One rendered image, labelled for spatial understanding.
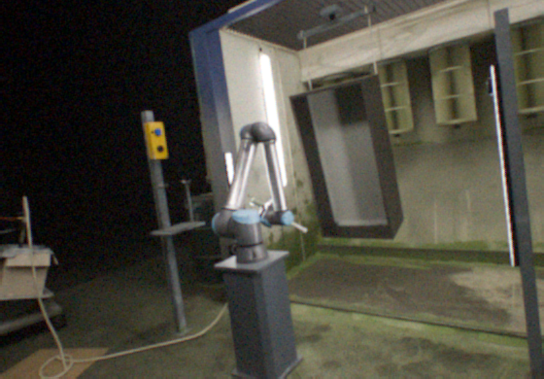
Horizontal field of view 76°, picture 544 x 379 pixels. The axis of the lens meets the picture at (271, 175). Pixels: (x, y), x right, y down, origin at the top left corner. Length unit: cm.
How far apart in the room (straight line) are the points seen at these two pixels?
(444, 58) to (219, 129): 210
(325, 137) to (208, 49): 121
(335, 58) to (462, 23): 118
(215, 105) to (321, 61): 154
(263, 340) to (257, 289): 27
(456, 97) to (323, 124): 122
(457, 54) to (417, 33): 40
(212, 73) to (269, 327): 192
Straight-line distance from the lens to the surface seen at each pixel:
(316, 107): 306
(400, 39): 370
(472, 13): 362
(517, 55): 358
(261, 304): 194
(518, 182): 172
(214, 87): 289
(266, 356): 206
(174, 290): 278
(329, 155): 310
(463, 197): 369
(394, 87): 373
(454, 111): 358
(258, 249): 195
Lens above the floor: 119
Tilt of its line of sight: 3 degrees down
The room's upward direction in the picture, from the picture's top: 8 degrees counter-clockwise
